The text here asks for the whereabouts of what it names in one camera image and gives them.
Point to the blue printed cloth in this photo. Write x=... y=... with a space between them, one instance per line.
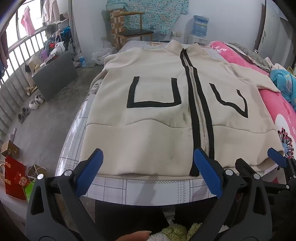
x=283 y=81

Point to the wooden chair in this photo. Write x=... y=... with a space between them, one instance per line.
x=136 y=32

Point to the door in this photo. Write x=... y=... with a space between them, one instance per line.
x=272 y=30

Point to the red gift bag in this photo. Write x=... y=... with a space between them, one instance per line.
x=15 y=178

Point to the beige zip jacket black trim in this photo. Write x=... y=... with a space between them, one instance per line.
x=150 y=129

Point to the green bag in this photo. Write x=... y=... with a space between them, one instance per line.
x=29 y=191

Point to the teal plastic basin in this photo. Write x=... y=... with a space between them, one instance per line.
x=115 y=6

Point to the small blue bottle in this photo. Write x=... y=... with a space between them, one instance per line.
x=83 y=62

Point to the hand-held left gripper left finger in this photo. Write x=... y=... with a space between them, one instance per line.
x=89 y=172

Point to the brown paper bag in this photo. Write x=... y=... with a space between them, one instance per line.
x=37 y=172

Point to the brick patterned cushion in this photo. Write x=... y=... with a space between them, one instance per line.
x=116 y=23

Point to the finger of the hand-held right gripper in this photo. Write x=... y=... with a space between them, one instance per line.
x=277 y=158
x=241 y=165

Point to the pile of mixed clothes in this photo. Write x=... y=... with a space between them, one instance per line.
x=54 y=44

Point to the hanging beige garments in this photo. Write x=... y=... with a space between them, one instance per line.
x=52 y=10

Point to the white water dispenser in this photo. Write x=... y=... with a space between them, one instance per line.
x=196 y=39

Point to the white shoes pair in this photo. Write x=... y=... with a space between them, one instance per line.
x=34 y=104

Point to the teal floral wall cloth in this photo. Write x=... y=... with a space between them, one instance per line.
x=157 y=14

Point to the green white fuzzy mat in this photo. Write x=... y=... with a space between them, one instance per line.
x=175 y=231

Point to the hanging pink shirt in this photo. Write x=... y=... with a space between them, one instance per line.
x=27 y=20

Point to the grey shoe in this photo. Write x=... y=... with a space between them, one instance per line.
x=21 y=117
x=26 y=111

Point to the metal window railing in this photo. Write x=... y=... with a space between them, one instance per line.
x=13 y=58

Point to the white sneaker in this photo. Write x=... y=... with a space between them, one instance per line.
x=39 y=99

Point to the brown cardboard box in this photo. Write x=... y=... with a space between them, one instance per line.
x=10 y=149

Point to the beige slippers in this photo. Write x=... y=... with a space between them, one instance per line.
x=31 y=90

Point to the white wall socket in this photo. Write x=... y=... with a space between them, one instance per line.
x=176 y=34

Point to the blue water bottle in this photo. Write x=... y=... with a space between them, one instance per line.
x=200 y=26

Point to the person's left hand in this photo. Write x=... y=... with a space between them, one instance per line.
x=134 y=236

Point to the white plastic bag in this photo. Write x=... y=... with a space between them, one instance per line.
x=101 y=56

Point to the hanging dark garment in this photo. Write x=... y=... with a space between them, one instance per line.
x=3 y=53

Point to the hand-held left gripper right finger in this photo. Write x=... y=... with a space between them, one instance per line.
x=208 y=173

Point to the pink floral blanket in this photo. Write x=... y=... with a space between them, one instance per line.
x=272 y=102

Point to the grey cabinet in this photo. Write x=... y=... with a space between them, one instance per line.
x=55 y=74

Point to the grey brown blanket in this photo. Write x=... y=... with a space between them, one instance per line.
x=249 y=53

